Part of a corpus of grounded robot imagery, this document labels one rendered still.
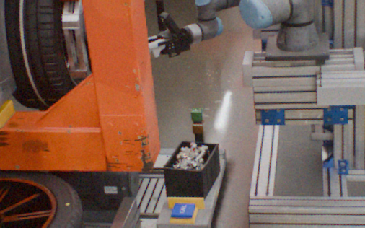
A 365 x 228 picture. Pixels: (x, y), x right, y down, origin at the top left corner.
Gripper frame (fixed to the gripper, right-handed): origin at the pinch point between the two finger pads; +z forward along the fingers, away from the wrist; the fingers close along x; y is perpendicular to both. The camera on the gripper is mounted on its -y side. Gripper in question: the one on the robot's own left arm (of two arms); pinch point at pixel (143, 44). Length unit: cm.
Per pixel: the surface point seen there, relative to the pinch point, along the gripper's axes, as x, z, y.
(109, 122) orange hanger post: -28.2, 32.2, 11.3
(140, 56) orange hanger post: -34.3, 20.9, -10.6
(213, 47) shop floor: 159, -143, 84
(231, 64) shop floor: 125, -132, 83
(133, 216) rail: -32, 30, 48
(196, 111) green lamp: -32.4, -0.2, 16.9
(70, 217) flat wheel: -40, 56, 32
